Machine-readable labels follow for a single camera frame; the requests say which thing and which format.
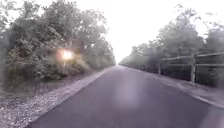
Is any pale gravel strip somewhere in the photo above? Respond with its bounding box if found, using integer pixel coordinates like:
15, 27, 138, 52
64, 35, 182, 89
0, 65, 116, 128
120, 65, 224, 110

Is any wooden rail fence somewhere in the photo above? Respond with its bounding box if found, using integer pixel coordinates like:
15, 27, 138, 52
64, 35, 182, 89
139, 49, 224, 84

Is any row of trees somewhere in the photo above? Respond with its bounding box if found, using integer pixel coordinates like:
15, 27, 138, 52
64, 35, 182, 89
0, 0, 117, 96
118, 3, 224, 88

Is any dark grey asphalt path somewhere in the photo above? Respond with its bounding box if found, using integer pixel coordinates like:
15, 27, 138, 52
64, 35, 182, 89
26, 65, 224, 128

